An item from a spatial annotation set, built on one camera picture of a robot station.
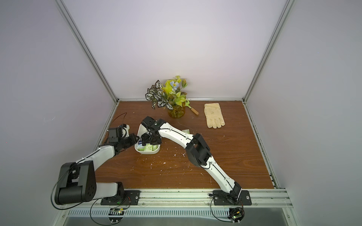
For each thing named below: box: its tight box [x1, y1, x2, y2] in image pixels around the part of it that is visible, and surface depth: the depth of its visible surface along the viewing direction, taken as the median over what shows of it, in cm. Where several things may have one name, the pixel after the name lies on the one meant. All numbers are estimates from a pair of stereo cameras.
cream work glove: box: [204, 102, 226, 130], surface depth 112 cm
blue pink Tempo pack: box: [136, 141, 145, 148], surface depth 89 cm
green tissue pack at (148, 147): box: [143, 143, 153, 152], surface depth 88 cm
